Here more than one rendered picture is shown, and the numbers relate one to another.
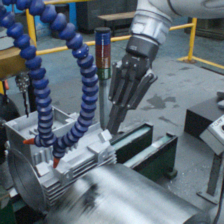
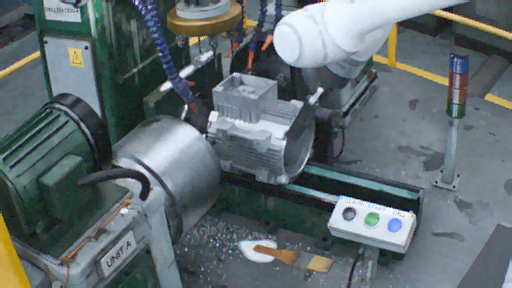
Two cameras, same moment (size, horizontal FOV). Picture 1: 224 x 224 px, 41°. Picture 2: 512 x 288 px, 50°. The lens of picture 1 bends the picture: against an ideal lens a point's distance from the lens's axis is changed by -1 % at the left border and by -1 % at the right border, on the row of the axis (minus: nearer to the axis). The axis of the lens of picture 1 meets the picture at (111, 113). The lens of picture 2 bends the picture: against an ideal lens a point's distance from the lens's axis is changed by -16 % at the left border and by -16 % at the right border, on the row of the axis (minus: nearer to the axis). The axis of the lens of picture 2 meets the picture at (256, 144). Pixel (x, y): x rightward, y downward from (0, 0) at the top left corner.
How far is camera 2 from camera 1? 127 cm
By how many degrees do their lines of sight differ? 65
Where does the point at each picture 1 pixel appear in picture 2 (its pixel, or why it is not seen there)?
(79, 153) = (251, 130)
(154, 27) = not seen: hidden behind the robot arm
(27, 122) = (252, 83)
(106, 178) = (165, 123)
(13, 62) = (186, 28)
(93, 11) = not seen: outside the picture
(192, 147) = (454, 269)
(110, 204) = (143, 130)
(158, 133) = (467, 231)
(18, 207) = not seen: hidden behind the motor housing
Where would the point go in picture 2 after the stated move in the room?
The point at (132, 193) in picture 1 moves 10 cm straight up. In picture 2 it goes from (153, 135) to (147, 93)
